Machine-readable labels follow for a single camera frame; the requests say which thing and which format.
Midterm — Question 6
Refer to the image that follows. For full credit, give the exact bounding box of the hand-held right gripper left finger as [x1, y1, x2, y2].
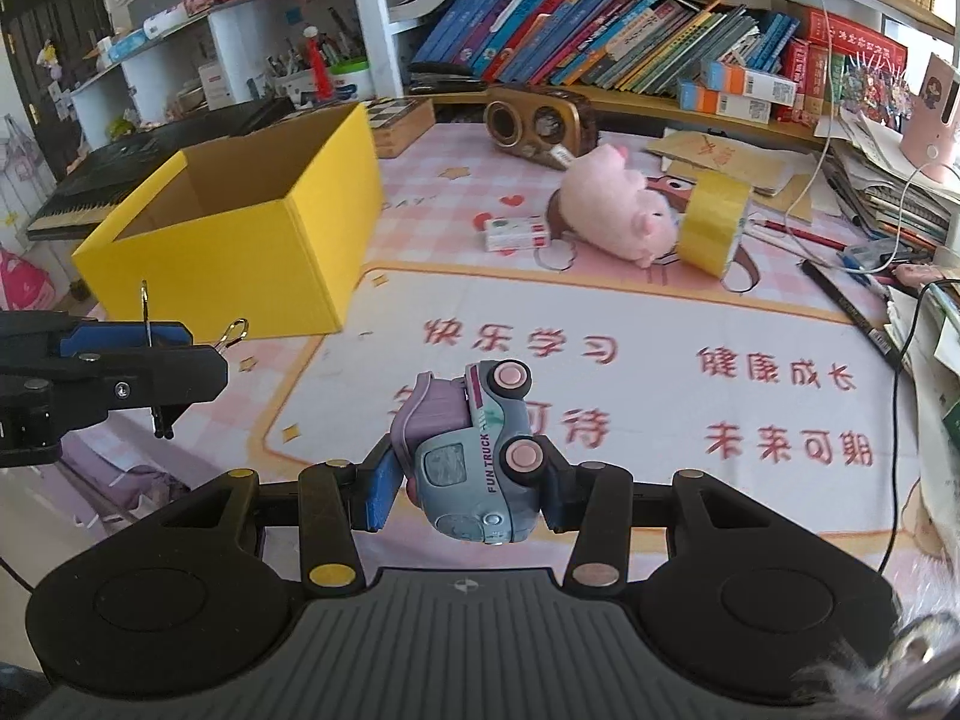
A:
[142, 450, 406, 595]

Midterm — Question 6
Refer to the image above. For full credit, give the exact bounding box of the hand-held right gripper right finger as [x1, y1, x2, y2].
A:
[534, 435, 792, 595]

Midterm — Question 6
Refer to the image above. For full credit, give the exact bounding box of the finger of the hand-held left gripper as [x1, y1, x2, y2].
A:
[0, 343, 230, 437]
[0, 311, 194, 361]

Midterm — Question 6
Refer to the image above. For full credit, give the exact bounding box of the black binder clip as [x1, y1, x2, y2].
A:
[137, 280, 250, 440]

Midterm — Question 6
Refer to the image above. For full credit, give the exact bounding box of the blue grey toy truck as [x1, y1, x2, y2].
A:
[388, 360, 552, 547]

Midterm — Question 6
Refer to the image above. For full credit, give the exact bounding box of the yellow cardboard box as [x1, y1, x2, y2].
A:
[71, 101, 385, 342]

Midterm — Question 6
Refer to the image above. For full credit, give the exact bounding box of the pink plush pig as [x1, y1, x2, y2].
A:
[559, 146, 683, 269]

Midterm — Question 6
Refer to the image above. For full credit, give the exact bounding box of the pink checked desktop mat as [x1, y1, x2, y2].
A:
[60, 120, 946, 563]

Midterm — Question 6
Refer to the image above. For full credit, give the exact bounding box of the pink bag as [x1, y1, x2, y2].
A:
[0, 250, 59, 312]

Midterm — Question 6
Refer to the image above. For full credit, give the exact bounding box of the purple cloth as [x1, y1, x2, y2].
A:
[64, 420, 226, 533]

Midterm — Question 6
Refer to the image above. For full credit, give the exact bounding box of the black electronic keyboard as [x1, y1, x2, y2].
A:
[26, 96, 295, 242]

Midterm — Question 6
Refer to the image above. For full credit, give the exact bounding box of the small white green carton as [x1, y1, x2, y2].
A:
[484, 215, 554, 253]

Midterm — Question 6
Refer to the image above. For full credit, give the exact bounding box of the yellow tape roll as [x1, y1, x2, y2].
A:
[675, 171, 753, 280]

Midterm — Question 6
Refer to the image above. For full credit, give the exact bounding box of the pen holder cup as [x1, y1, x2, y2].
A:
[266, 37, 331, 102]

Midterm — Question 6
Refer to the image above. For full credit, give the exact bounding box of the white shelf unit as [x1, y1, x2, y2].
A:
[71, 0, 406, 151]

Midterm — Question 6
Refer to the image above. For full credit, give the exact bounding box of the dark wooden door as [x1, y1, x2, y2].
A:
[0, 0, 113, 185]

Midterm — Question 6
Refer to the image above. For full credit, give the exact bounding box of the red bottle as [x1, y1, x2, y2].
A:
[302, 25, 336, 100]

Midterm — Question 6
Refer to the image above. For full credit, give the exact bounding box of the black pen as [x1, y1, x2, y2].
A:
[801, 259, 906, 374]

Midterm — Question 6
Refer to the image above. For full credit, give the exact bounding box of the green lid jar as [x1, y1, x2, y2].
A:
[330, 58, 372, 100]

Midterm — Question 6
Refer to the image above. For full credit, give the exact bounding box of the red pencil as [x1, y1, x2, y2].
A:
[750, 219, 848, 250]

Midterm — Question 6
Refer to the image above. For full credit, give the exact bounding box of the wooden chessboard box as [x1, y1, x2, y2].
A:
[364, 97, 437, 160]

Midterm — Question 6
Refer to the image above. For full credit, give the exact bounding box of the brown wooden radio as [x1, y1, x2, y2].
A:
[484, 86, 599, 166]

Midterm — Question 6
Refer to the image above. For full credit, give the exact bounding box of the blue white pen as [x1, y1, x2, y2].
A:
[840, 244, 901, 293]

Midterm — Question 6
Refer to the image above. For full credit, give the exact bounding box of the desk bookshelf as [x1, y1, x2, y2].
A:
[375, 0, 960, 158]

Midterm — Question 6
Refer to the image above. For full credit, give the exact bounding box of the black stapler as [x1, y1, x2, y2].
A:
[409, 67, 481, 96]

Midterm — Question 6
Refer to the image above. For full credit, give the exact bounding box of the row of books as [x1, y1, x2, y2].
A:
[411, 0, 800, 95]

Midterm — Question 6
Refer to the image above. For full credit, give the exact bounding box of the red book set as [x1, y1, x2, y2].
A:
[772, 37, 848, 125]

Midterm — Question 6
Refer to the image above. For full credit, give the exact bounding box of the colourful sticker pack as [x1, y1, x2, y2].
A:
[840, 52, 920, 121]

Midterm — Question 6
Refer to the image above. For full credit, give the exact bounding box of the pink cylindrical device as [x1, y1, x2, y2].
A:
[898, 52, 960, 182]

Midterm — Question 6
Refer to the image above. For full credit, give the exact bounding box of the red printed box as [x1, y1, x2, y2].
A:
[806, 7, 908, 68]

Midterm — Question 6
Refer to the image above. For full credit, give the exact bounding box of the black cable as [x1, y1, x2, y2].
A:
[877, 277, 960, 575]

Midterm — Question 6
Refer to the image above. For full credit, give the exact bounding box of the grey fluffy keychain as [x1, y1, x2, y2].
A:
[795, 555, 960, 720]

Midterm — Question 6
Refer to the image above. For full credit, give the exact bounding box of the short white cable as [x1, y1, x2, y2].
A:
[870, 154, 942, 275]

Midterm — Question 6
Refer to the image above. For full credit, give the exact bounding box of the long white cable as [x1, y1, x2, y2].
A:
[795, 0, 837, 181]

